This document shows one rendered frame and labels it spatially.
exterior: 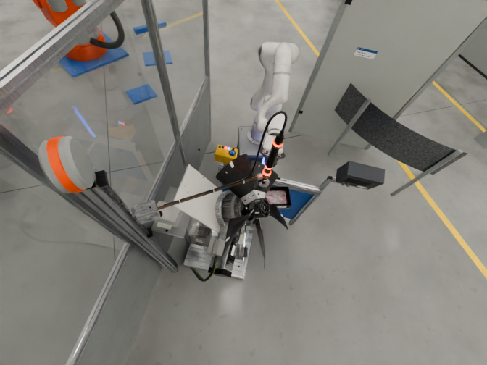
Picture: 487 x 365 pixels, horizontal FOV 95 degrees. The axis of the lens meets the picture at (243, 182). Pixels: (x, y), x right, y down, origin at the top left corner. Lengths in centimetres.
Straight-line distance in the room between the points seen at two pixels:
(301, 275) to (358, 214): 110
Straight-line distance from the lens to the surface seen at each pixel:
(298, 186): 194
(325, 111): 324
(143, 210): 111
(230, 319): 246
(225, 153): 172
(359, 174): 173
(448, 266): 363
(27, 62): 85
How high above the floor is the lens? 245
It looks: 60 degrees down
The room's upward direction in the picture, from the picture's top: 12 degrees clockwise
